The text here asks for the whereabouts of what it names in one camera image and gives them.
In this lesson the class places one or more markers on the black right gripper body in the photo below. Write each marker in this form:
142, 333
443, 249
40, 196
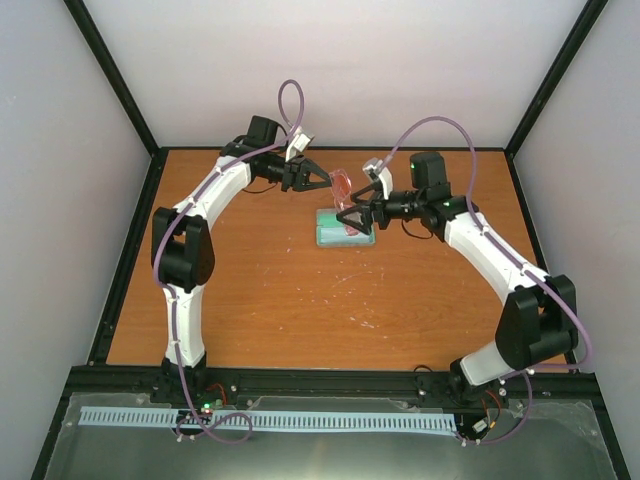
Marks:
384, 218

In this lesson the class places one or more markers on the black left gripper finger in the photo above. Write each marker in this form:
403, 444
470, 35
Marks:
307, 185
310, 170

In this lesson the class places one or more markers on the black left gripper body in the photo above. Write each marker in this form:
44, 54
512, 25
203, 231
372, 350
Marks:
291, 171

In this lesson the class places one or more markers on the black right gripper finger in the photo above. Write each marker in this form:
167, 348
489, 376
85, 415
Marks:
358, 217
366, 194

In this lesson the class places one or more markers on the red transparent sunglasses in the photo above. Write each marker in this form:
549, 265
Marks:
341, 189

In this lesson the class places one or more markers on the grey glasses case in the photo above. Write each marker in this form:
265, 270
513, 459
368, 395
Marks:
327, 218

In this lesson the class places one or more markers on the light blue cleaning cloth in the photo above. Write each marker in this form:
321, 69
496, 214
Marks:
337, 236

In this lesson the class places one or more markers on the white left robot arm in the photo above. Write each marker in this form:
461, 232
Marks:
182, 253

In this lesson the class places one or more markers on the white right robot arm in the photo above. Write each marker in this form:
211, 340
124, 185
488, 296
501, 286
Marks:
538, 319

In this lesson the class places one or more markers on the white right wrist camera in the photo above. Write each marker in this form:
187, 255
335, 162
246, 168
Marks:
379, 175

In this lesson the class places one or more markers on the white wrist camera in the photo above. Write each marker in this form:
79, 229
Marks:
298, 143
379, 175

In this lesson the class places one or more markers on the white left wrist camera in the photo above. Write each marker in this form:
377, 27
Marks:
298, 143

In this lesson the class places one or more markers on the black table edge rail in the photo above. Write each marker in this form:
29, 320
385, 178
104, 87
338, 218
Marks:
356, 148

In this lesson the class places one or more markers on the black left frame post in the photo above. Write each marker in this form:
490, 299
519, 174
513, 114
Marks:
100, 51

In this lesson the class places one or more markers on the black frame post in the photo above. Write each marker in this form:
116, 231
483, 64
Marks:
100, 51
581, 28

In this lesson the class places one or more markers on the black right frame post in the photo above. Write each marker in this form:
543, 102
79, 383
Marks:
581, 28

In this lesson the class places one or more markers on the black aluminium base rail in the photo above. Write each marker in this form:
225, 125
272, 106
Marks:
237, 385

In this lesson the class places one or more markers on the light blue slotted cable duct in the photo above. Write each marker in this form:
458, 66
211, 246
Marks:
278, 421

